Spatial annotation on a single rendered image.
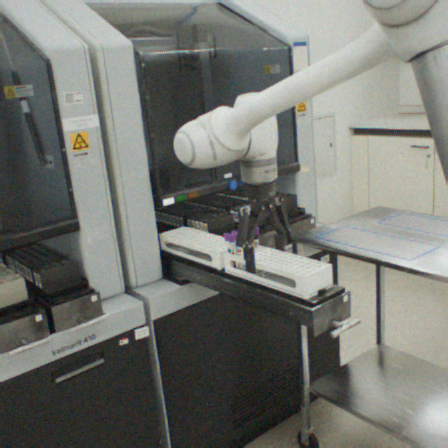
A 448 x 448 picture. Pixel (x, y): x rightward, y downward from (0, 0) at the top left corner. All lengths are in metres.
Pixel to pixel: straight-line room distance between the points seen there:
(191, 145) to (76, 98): 0.45
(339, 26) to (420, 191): 1.25
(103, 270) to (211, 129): 0.61
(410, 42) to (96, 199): 0.97
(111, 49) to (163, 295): 0.70
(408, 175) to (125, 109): 2.60
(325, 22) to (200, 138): 2.79
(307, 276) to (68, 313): 0.62
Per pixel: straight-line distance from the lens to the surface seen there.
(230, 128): 1.13
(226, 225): 1.77
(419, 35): 0.83
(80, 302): 1.45
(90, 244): 1.53
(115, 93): 1.53
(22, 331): 1.41
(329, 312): 1.28
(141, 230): 1.60
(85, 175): 1.49
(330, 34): 3.88
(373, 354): 2.11
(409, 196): 3.85
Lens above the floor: 1.33
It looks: 17 degrees down
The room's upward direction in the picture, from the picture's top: 5 degrees counter-clockwise
